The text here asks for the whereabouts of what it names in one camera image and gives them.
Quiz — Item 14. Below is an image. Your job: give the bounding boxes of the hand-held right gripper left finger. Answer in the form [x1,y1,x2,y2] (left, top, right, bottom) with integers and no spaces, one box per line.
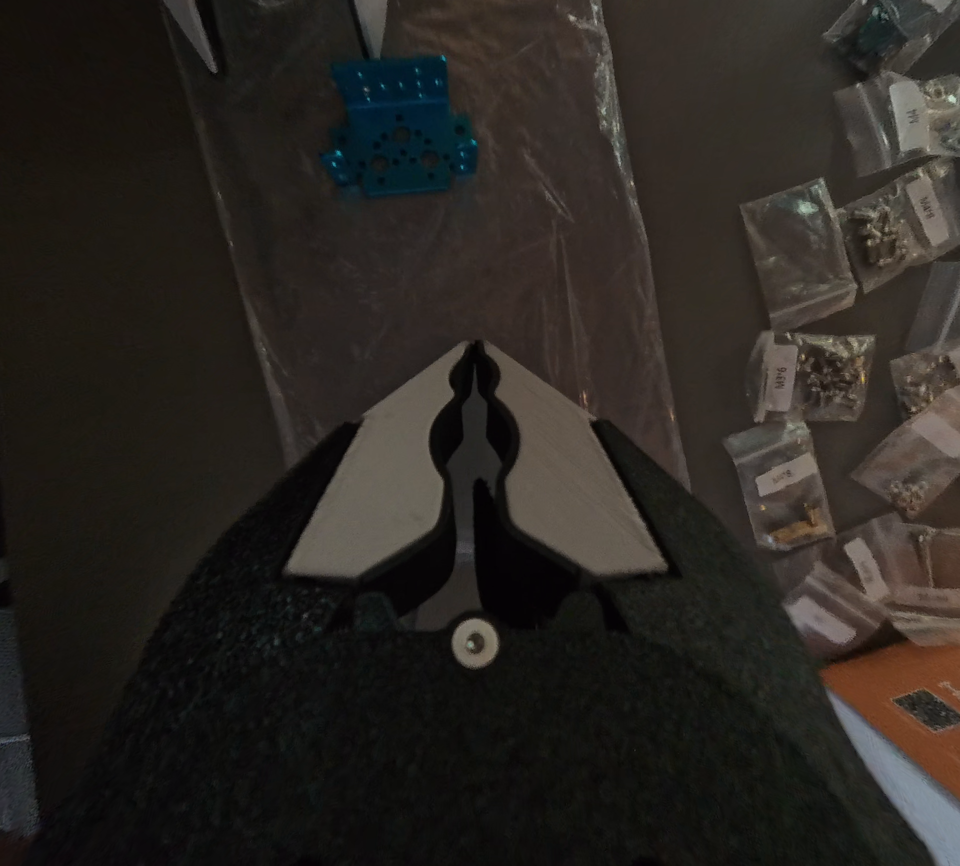
[282,339,478,587]

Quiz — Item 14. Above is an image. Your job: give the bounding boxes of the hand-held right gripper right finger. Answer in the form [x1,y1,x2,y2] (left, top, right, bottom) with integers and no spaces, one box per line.
[478,338,671,582]

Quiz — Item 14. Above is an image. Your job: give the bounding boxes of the blue metal bracket large holes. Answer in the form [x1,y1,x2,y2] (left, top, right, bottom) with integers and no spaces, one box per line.
[318,54,483,201]

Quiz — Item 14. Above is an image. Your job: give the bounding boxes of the large clear plastic bag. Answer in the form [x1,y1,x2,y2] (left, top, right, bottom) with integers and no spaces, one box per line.
[161,0,691,492]

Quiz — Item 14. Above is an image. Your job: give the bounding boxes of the dark grey desk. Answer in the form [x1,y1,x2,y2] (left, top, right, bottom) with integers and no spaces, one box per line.
[0,0,960,866]

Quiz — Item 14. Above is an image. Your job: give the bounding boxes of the pile of small screw bags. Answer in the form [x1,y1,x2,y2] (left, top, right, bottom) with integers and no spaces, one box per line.
[721,0,960,657]

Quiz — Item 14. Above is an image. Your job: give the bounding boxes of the orange white cardboard box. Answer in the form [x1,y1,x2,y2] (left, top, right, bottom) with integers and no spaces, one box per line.
[819,637,960,866]

